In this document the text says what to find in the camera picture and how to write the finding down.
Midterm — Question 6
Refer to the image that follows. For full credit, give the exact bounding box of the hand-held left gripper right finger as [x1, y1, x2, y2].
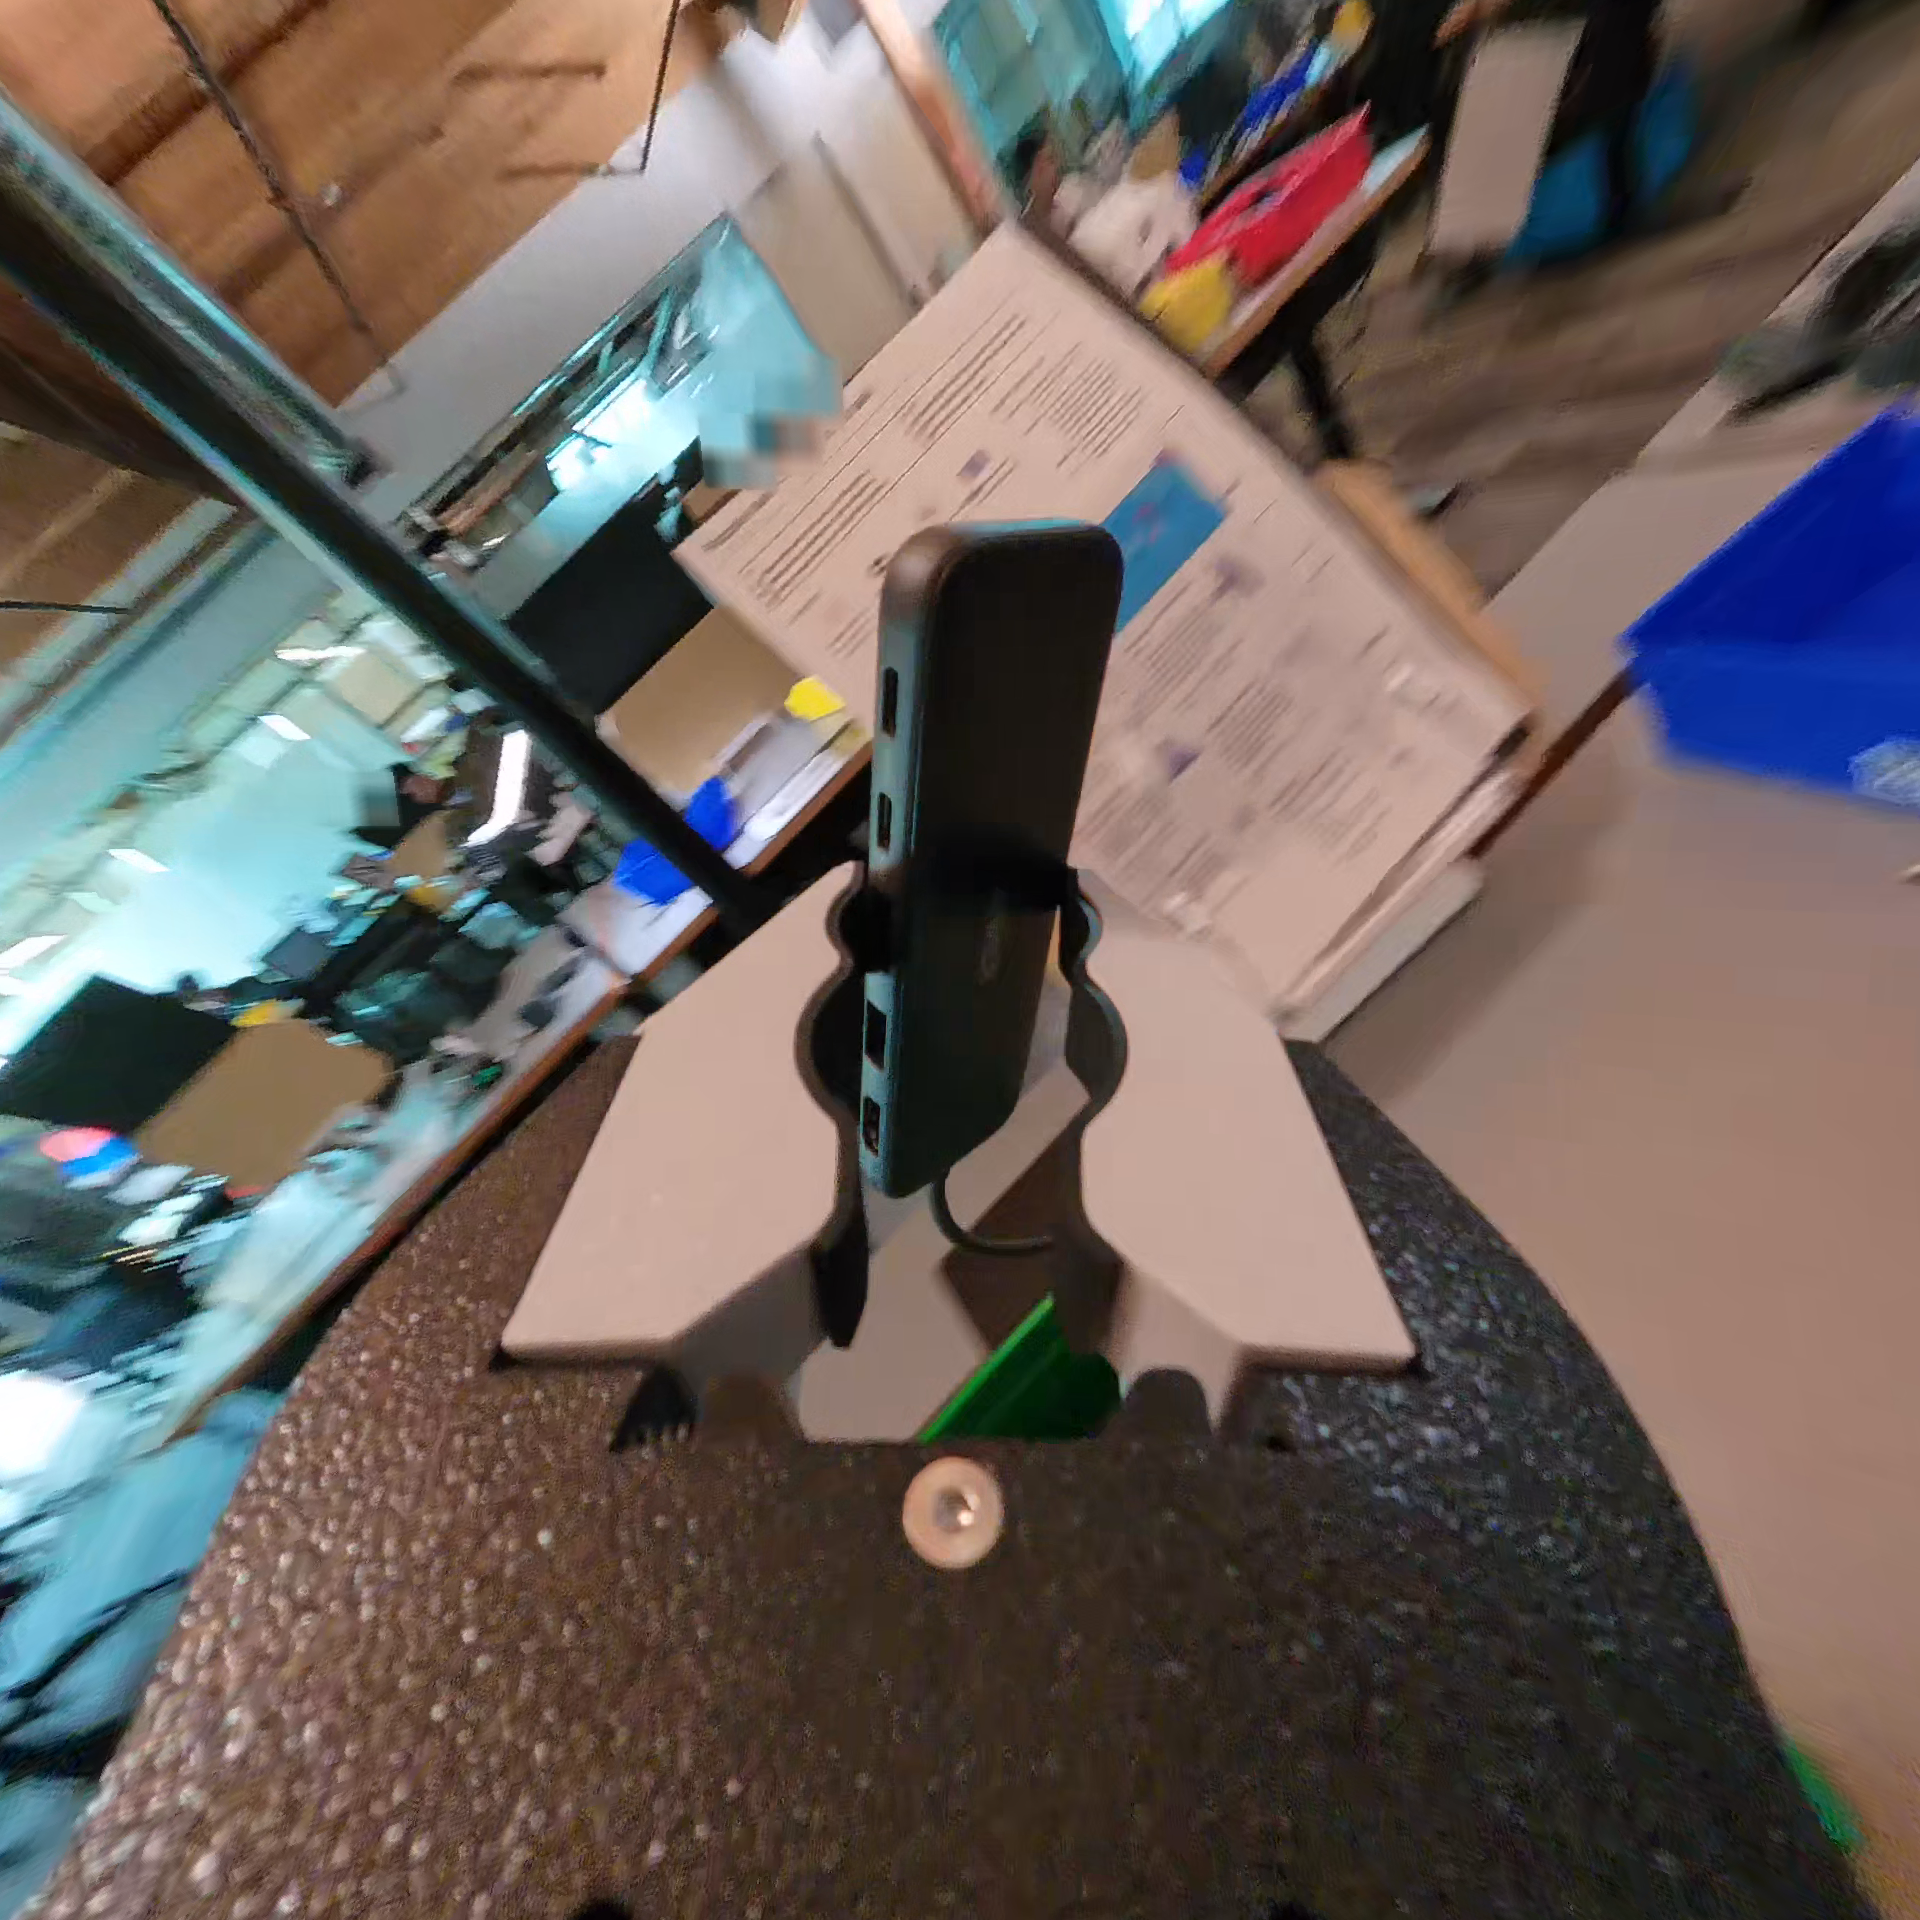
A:
[1036, 866, 1420, 1431]

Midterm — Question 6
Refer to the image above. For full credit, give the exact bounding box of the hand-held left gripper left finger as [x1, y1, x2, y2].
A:
[498, 864, 876, 1425]

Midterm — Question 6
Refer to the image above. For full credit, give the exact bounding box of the green plastic bin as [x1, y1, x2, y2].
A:
[917, 1298, 1124, 1445]

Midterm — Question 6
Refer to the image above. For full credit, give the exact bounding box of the black usb hub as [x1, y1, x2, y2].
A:
[857, 521, 1126, 1259]

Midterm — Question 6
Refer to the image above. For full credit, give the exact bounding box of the large blue plastic bin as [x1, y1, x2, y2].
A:
[1617, 396, 1920, 815]

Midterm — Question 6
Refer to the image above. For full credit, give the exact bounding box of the instruction sheet stand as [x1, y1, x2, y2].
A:
[671, 224, 1543, 1041]

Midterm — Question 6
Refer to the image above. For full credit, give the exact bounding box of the black metal pole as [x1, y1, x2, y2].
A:
[0, 142, 786, 935]

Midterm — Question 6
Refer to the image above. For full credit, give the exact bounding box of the yellow plastic bin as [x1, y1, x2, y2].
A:
[1138, 256, 1251, 356]

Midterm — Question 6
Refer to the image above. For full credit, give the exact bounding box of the red plastic bin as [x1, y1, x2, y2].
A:
[1164, 108, 1378, 285]

